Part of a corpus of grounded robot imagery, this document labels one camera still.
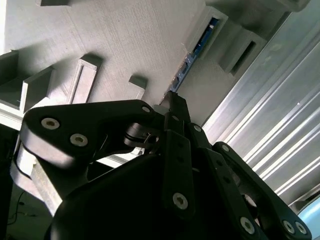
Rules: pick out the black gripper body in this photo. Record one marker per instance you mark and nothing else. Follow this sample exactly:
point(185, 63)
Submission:
point(112, 205)

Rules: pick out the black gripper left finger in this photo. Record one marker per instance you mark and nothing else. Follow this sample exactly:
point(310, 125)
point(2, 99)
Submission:
point(82, 120)

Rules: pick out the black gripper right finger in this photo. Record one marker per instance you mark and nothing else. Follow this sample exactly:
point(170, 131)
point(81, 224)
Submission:
point(225, 175)

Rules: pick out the blue RAM stick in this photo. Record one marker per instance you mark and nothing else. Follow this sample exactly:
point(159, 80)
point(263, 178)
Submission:
point(186, 66)

